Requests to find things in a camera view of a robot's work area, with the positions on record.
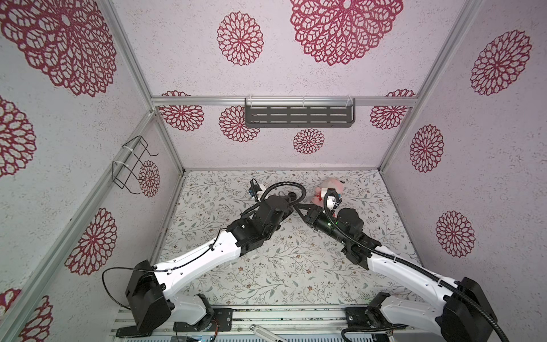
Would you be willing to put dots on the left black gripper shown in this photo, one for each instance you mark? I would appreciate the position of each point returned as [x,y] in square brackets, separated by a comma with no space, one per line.
[288,211]

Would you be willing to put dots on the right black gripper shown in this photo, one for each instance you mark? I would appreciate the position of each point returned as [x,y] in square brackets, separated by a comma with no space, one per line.
[315,216]

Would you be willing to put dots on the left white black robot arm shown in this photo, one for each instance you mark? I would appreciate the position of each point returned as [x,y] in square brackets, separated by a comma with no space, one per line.
[154,291]

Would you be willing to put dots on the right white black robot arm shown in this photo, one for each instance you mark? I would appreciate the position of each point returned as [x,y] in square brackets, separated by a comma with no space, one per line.
[454,310]

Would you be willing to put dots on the pink plush toy red dress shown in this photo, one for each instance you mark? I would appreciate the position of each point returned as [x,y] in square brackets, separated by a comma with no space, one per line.
[329,184]

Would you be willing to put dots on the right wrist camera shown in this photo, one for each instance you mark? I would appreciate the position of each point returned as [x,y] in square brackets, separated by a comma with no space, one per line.
[333,201]

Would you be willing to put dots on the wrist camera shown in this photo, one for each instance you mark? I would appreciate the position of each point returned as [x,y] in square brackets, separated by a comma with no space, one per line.
[333,201]
[255,189]

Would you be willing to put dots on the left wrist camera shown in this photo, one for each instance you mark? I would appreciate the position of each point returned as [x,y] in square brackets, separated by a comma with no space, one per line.
[255,189]

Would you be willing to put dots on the grey metal wall shelf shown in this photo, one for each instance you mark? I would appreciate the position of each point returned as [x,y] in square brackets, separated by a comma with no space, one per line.
[299,116]

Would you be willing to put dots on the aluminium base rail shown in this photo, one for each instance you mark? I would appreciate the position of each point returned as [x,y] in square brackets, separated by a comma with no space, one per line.
[284,319]

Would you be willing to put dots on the black wire wall basket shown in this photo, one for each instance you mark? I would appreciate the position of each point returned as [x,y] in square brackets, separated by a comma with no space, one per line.
[138,173]

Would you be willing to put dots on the black device on rail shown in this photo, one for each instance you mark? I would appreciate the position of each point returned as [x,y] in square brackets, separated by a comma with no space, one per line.
[127,332]

